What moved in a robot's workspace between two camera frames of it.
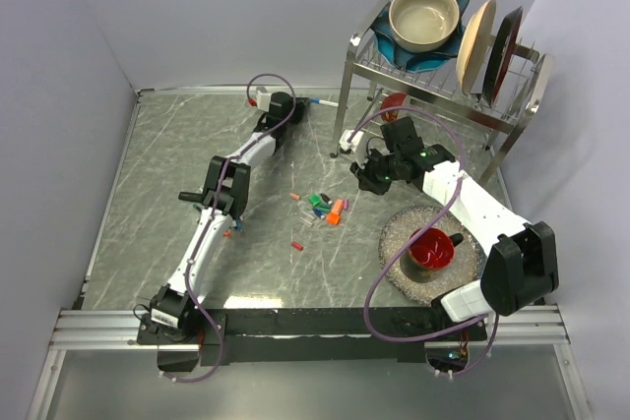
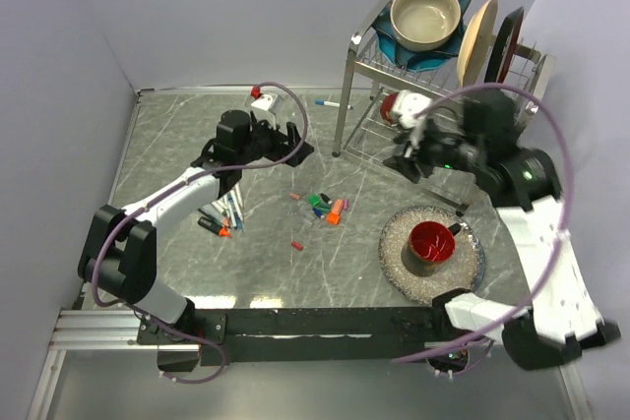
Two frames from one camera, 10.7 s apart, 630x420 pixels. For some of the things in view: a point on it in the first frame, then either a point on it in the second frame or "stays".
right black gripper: (364, 174) -> (406, 164)
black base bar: (303, 335) stays
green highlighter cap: (314, 199) stays
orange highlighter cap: (333, 218) stays
